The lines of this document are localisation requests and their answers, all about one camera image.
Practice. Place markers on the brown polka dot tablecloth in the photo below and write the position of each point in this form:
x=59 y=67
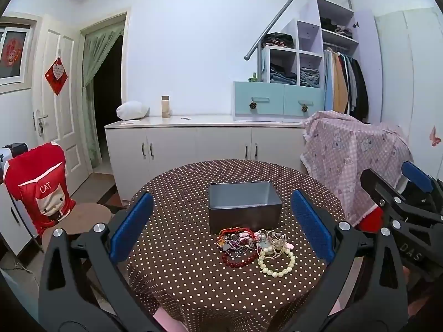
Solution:
x=208 y=279

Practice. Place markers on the white purple shelf unit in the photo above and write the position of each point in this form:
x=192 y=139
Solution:
x=295 y=54

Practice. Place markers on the hanging clothes row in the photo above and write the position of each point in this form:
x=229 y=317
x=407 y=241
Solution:
x=344 y=85

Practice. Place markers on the red cord jade pendant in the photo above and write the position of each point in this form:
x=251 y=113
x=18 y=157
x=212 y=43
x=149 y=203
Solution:
x=239 y=235

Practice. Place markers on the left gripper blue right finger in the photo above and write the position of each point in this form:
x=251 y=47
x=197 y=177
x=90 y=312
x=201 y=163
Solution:
x=317 y=225

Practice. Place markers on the grey metal tin box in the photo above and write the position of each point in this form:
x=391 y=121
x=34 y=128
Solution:
x=252 y=205

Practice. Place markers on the red diamond door decoration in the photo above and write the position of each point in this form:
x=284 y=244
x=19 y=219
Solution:
x=56 y=76

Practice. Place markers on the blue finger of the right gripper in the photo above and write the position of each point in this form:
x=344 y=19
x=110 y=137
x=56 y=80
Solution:
x=372 y=183
x=416 y=176

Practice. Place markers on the white pillow bundle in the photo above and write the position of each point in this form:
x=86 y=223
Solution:
x=132 y=110

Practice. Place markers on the turquoise drawer unit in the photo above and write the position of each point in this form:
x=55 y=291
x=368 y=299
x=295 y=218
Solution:
x=261 y=101

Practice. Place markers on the beige bottle with lid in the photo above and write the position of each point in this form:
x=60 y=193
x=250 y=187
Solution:
x=165 y=106

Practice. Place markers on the green door curtain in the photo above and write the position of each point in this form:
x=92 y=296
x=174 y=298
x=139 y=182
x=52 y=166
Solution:
x=97 y=47

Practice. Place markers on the pink checked cloth cover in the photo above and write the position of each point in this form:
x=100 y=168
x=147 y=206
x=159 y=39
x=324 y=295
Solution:
x=339 y=148

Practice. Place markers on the round wooden stool seat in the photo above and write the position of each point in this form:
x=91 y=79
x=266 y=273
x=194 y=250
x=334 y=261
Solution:
x=82 y=218

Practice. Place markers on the window with red decorations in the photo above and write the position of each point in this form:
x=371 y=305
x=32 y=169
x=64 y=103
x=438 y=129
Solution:
x=18 y=33

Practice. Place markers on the pink butterfly wall sticker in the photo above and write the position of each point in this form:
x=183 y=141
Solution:
x=435 y=140

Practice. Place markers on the white panel door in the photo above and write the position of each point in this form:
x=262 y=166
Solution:
x=57 y=117

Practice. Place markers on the silver chain jewelry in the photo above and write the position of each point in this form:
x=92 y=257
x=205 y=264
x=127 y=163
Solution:
x=271 y=243

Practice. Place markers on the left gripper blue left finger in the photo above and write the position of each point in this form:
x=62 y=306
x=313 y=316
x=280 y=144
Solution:
x=127 y=225

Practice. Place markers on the red cat chair cover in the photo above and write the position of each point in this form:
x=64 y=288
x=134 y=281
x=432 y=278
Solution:
x=37 y=178

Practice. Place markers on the white low sideboard cabinet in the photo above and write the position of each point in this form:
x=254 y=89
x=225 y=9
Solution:
x=143 y=149

